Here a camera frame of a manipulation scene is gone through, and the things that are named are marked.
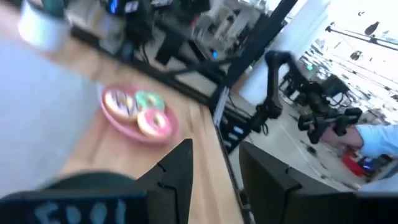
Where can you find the red floor object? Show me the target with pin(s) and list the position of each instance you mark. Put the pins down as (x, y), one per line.
(353, 163)

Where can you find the black equipment box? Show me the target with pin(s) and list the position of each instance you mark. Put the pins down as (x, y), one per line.
(236, 124)

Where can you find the large chocolate drizzle donut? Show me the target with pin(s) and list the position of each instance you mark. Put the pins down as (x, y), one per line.
(112, 107)

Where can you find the black aluminium table frame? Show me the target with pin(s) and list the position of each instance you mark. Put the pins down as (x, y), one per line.
(255, 46)

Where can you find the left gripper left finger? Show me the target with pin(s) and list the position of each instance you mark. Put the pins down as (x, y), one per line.
(174, 186)

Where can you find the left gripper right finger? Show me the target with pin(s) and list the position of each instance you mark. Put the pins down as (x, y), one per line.
(267, 193)

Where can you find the person's hand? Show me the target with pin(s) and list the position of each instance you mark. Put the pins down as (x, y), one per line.
(345, 140)

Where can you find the large pink frosted donut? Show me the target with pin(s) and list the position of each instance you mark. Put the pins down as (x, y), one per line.
(146, 127)

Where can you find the large green frosted donut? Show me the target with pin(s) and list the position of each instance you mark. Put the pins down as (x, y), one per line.
(140, 99)

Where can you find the pink plate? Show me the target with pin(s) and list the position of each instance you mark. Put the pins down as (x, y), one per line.
(124, 130)

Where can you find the grey woven placemat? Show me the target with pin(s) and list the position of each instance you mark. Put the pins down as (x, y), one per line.
(40, 118)

